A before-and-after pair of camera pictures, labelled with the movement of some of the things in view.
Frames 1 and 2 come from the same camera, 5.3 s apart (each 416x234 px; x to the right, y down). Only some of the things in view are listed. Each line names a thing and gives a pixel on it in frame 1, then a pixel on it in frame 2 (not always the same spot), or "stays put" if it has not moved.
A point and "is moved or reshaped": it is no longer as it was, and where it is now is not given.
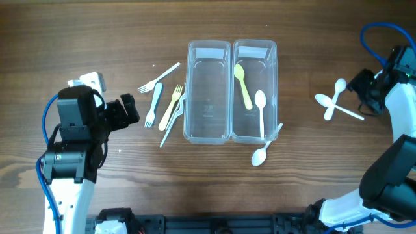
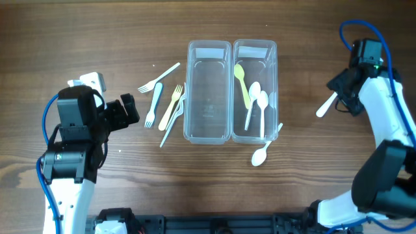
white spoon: [260, 99] stays put
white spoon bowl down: [259, 156] stays put
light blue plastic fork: [150, 117] stays put
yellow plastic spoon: [239, 73] stays put
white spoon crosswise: [325, 101] -> [253, 91]
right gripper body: [364, 90] -> [344, 92]
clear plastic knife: [176, 115] stays put
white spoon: [340, 86] is moved or reshaped
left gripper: [118, 114] stays put
